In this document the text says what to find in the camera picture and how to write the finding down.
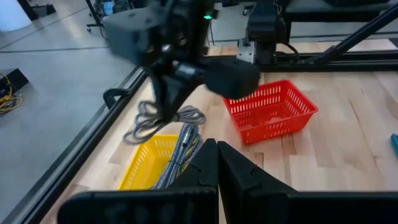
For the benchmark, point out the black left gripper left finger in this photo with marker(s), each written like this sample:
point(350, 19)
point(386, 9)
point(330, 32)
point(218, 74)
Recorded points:
point(202, 168)

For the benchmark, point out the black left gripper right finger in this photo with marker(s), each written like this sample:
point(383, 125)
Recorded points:
point(248, 196)

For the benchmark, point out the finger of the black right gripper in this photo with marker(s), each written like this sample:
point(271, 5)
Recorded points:
point(180, 93)
point(158, 93)

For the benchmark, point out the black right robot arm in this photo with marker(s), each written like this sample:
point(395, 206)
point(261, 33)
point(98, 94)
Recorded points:
point(265, 21)

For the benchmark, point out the yellow plastic basket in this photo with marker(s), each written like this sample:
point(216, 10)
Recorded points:
point(146, 165)

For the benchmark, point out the orange-red plastic basket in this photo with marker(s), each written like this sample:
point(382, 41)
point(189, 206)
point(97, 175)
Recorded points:
point(270, 121)

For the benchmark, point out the black workbench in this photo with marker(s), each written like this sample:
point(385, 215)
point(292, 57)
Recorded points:
point(335, 9)

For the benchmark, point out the black floor box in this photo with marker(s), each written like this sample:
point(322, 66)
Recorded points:
point(17, 79)

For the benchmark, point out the silver arm base mount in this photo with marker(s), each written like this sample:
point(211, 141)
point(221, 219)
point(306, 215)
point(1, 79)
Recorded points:
point(245, 51)

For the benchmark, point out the black diagonal frame strut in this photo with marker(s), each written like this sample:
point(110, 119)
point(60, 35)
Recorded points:
point(357, 35)

